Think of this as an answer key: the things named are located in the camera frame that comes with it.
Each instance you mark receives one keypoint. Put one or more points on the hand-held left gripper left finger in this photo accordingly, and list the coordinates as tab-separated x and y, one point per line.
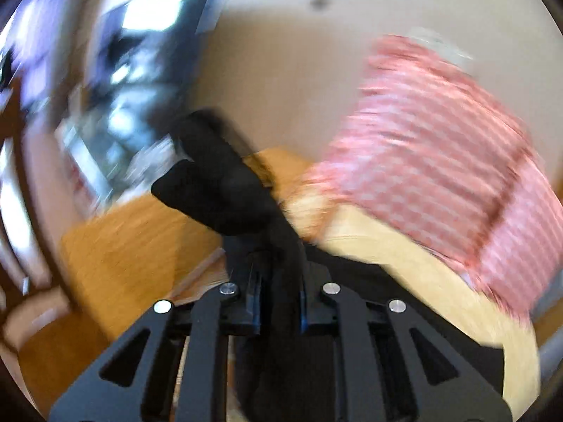
255	305

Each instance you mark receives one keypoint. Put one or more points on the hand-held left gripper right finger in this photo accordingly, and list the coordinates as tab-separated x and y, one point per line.
303	312

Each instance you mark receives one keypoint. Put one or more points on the black pants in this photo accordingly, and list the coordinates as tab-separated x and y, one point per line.
228	184

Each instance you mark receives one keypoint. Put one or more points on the pink checkered cloth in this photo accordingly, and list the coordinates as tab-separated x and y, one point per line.
422	149

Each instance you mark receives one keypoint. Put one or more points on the dark glossy panel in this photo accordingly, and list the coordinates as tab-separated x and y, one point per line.
145	74

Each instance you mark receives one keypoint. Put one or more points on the dark wooden furniture frame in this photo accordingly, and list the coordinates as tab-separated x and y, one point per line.
26	193

